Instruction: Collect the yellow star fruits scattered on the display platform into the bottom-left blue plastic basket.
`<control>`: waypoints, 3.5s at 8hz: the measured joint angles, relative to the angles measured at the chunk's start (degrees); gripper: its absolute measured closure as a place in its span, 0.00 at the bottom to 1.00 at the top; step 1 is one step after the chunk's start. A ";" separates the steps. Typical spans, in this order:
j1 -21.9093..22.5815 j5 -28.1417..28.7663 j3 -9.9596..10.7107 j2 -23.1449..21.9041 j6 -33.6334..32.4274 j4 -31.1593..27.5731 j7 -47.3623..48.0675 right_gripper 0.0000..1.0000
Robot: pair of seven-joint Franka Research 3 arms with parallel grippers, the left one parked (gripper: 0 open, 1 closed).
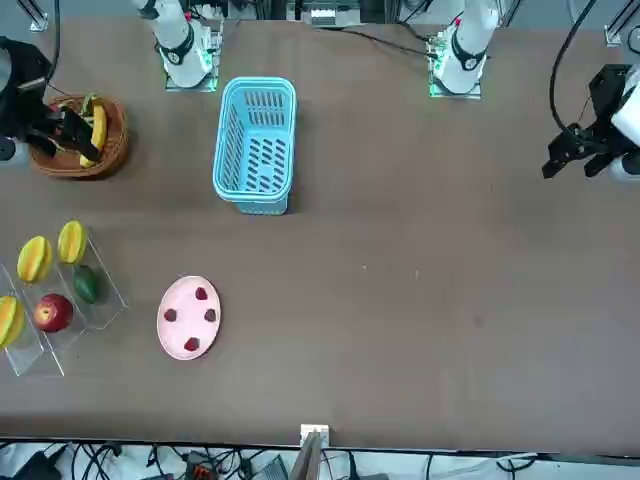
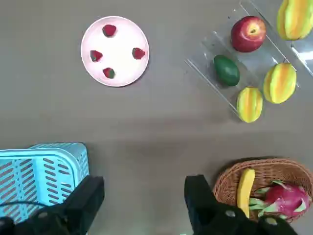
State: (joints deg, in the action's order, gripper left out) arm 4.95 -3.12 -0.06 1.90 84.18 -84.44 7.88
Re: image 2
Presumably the red apple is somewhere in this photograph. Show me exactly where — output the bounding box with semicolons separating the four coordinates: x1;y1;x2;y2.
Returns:
230;16;267;53

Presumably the red strawberry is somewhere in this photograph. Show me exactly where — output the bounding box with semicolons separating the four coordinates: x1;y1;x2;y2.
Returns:
132;47;146;60
90;49;104;63
102;24;117;38
102;67;115;80

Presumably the brown wicker basket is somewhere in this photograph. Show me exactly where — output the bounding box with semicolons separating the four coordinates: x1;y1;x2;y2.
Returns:
213;158;313;225

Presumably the green avocado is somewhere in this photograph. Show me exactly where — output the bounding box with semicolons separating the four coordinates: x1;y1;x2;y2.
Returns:
213;54;241;87

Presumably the blue plastic basket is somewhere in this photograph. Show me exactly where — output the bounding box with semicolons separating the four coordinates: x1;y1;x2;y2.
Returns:
0;141;90;223

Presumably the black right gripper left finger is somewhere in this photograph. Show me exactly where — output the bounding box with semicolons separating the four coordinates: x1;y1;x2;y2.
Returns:
0;175;105;235

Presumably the yellow banana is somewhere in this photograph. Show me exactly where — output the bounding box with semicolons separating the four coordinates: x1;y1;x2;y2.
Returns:
236;168;255;219

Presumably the yellow star fruit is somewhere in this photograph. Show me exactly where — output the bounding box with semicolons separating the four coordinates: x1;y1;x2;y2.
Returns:
236;86;264;123
263;62;297;104
276;0;313;41

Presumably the pink round plate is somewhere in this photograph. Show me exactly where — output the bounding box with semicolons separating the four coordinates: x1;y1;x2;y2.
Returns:
80;16;150;88

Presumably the pink dragon fruit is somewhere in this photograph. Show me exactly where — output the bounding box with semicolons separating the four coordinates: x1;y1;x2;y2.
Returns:
248;180;313;225

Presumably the clear acrylic stepped stand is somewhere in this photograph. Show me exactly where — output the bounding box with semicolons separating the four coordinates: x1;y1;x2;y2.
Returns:
184;0;313;120

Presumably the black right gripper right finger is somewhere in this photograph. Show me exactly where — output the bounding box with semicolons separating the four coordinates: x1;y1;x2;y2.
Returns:
185;174;298;235

